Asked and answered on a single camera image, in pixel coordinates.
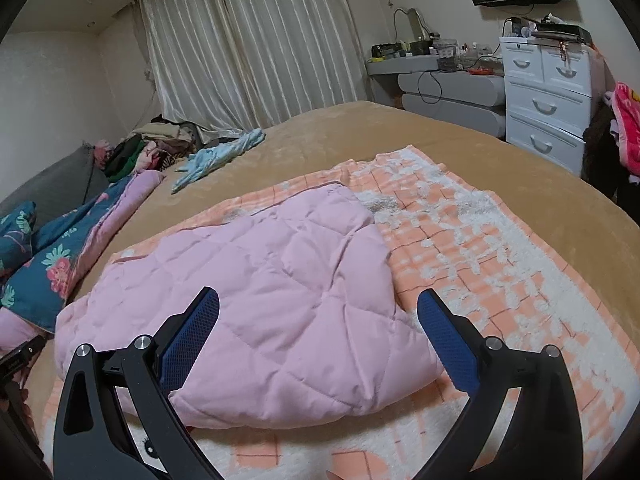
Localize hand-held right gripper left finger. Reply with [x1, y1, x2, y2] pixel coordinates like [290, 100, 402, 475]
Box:
[52, 286, 236, 480]

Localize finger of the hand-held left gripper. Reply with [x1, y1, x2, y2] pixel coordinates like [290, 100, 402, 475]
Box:
[0, 334, 48, 380]

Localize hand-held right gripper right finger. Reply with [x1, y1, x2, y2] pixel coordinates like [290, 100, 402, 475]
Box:
[415, 287, 583, 480]

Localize pink quilted blanket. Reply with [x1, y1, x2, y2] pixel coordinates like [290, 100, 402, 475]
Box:
[55, 182, 446, 431]

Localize pile of mixed clothes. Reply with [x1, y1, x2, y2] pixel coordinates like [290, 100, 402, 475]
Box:
[95, 115, 241, 183]

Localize dark hanging clothes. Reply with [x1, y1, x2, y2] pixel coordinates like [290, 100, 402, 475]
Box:
[581, 92, 640, 201]

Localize pink clothes on right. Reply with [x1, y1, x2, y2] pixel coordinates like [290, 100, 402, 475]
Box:
[611, 81, 640, 183]

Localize teal floral quilt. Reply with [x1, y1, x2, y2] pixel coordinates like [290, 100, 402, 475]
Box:
[0, 170, 166, 356]

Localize orange plaid fleece blanket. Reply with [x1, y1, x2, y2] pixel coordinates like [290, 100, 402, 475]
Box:
[40, 146, 628, 480]

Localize grey pillow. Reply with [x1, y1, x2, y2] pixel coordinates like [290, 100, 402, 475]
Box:
[0, 147, 111, 221]

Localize light blue garment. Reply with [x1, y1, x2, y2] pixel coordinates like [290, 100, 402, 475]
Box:
[171, 128, 266, 195]

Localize tan bed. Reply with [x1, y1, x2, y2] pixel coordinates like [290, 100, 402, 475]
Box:
[20, 101, 640, 480]

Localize grey vanity desk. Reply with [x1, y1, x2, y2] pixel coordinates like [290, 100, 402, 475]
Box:
[365, 55, 507, 138]

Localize white chest of drawers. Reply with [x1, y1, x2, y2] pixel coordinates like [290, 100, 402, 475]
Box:
[500, 35, 601, 177]

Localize clutter of cosmetics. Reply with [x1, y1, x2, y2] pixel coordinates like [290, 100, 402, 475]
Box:
[371, 37, 503, 76]

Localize cream pleated curtain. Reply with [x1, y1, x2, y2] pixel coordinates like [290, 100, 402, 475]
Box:
[132, 0, 373, 133]

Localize vanity mirror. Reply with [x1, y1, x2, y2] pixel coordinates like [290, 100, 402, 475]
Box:
[392, 7, 432, 43]

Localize black set-top box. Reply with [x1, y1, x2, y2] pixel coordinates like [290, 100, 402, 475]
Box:
[531, 22, 593, 45]

